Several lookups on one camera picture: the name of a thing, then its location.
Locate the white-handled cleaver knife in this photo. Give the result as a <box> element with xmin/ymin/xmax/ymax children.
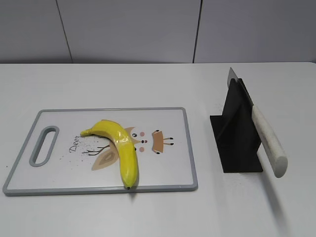
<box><xmin>227</xmin><ymin>67</ymin><xmax>288</xmax><ymax>178</ymax></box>

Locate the yellow plastic banana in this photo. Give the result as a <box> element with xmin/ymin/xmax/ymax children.
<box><xmin>80</xmin><ymin>119</ymin><xmax>138</xmax><ymax>190</ymax></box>

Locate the black knife stand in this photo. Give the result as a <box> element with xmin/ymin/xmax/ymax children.
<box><xmin>210</xmin><ymin>79</ymin><xmax>263</xmax><ymax>173</ymax></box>

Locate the white grey-rimmed cutting board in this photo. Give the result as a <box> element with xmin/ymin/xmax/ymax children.
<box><xmin>3</xmin><ymin>107</ymin><xmax>198</xmax><ymax>196</ymax></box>

